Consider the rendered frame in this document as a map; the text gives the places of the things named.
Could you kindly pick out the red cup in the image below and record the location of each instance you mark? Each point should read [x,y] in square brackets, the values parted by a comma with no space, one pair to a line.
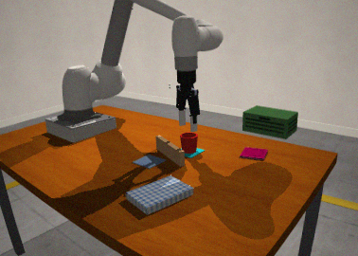
[189,142]

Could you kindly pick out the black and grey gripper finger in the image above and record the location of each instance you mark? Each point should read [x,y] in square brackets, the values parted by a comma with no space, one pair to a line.
[193,103]
[181,105]

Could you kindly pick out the magenta square coaster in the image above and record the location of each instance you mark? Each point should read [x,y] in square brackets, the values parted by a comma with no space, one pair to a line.
[254,153]

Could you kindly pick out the blue checkered towel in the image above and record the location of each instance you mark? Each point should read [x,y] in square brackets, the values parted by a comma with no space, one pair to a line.
[159,194]

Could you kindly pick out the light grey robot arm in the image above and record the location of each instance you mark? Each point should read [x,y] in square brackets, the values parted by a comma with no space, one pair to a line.
[81,87]

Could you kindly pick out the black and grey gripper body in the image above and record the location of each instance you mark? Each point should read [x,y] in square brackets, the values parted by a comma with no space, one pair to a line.
[187,79]

